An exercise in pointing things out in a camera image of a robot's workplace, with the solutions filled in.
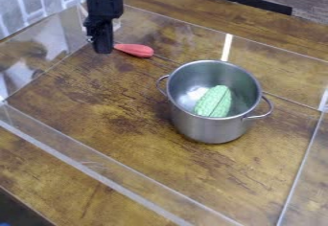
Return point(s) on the pink handled metal spoon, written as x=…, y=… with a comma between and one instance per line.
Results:
x=136, y=50

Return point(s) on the green bitter gourd toy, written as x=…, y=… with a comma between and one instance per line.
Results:
x=215, y=102

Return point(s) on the black strip on table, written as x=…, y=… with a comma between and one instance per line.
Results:
x=266, y=5

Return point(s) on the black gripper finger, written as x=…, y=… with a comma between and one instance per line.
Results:
x=100, y=36

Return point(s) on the stainless steel pot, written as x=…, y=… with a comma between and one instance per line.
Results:
x=187, y=84

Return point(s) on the clear acrylic barrier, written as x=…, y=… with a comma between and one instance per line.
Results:
x=92, y=155

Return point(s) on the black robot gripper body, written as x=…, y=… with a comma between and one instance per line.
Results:
x=104, y=11

